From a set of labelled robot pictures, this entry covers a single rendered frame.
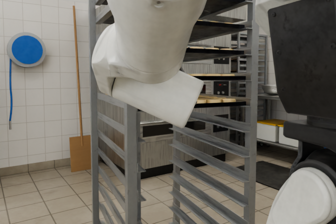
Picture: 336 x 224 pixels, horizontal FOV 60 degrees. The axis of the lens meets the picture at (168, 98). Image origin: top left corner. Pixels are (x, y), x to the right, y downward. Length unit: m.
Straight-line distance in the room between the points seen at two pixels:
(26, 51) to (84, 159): 1.43
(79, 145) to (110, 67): 3.49
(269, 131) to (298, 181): 3.85
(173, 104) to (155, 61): 0.10
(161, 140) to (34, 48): 1.80
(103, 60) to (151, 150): 3.05
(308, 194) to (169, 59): 0.36
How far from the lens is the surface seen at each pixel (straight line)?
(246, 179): 1.13
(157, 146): 3.35
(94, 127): 1.46
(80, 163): 3.80
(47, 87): 3.87
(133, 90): 0.34
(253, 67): 1.07
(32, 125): 3.88
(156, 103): 0.34
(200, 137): 1.36
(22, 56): 3.69
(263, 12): 0.54
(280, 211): 0.59
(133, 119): 0.86
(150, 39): 0.21
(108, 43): 0.29
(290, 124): 0.57
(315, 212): 0.54
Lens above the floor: 1.14
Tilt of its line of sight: 4 degrees down
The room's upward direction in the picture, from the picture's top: straight up
